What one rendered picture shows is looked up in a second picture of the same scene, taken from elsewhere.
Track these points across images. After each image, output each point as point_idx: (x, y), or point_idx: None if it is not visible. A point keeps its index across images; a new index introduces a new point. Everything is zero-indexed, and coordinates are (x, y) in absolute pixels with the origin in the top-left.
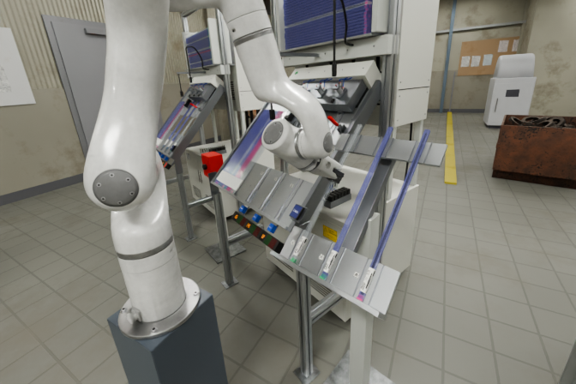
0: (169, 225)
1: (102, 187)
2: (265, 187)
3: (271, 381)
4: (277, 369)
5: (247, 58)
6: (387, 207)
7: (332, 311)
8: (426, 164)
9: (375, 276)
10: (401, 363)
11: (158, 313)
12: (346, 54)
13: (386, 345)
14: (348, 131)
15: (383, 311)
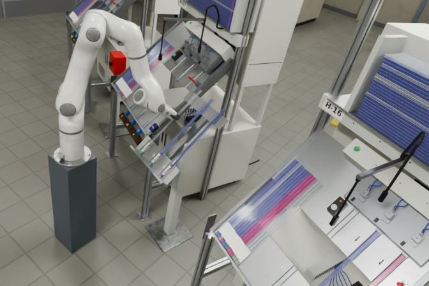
0: (83, 123)
1: (63, 108)
2: None
3: (121, 214)
4: (127, 210)
5: (131, 65)
6: (226, 136)
7: None
8: (215, 126)
9: (170, 169)
10: (201, 226)
11: (71, 158)
12: (219, 31)
13: (198, 217)
14: (200, 87)
15: (166, 183)
